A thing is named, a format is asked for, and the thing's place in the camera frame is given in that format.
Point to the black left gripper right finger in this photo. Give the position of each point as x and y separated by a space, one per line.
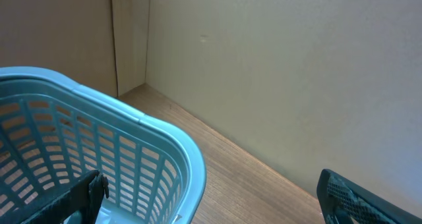
342 201

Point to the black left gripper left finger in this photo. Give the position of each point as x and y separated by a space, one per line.
77 202

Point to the grey plastic basket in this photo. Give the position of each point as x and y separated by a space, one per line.
53 130

